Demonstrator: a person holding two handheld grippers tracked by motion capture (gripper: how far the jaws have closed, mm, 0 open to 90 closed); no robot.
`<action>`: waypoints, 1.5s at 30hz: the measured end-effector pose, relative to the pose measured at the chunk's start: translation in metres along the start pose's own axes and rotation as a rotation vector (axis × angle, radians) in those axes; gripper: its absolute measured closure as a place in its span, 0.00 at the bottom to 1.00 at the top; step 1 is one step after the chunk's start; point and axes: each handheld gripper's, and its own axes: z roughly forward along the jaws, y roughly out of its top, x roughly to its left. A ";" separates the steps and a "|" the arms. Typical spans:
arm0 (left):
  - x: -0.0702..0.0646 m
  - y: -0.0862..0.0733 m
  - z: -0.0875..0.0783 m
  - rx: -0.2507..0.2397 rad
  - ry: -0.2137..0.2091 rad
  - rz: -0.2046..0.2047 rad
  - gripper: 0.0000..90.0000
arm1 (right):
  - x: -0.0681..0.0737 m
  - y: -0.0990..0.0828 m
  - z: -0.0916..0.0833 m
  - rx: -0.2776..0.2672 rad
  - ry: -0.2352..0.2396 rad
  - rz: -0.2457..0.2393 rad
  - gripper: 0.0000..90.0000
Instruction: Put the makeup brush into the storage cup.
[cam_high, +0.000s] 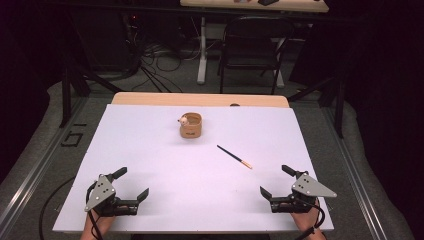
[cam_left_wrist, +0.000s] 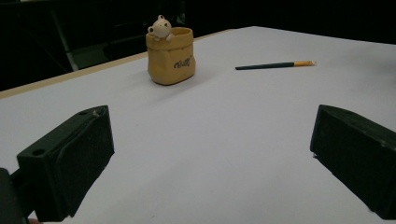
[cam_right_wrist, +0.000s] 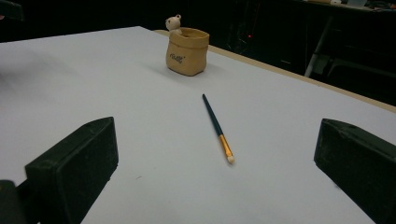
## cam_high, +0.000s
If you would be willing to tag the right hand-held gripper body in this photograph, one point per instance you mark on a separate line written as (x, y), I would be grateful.
(308, 186)

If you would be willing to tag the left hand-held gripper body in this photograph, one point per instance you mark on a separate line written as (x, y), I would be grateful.
(101, 195)

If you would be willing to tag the brown wooden pen holder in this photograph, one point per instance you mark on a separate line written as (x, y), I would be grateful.
(191, 130)

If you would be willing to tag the person's left hand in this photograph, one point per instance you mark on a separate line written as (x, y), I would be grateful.
(103, 225)

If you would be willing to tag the person's right hand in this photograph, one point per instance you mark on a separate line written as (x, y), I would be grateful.
(306, 221)

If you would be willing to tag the white table board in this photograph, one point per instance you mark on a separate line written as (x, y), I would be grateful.
(186, 186)

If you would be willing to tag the black metal stand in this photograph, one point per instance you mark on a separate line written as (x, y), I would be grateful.
(339, 110)
(66, 96)

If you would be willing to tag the small cream figurine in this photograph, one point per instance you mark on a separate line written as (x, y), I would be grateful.
(183, 121)

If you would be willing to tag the small dark round object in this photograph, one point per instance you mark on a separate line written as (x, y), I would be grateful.
(234, 104)

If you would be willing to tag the light wooden table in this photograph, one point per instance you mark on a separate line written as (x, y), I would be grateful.
(200, 99)

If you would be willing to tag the black folding chair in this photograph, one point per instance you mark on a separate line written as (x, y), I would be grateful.
(253, 56)

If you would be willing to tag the wooden desk with white legs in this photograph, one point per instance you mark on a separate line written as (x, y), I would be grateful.
(293, 6)

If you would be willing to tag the dark object on desk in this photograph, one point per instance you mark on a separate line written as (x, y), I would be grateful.
(267, 2)

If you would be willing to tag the aluminium floor rail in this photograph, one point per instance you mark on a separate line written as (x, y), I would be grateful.
(353, 170)
(36, 170)

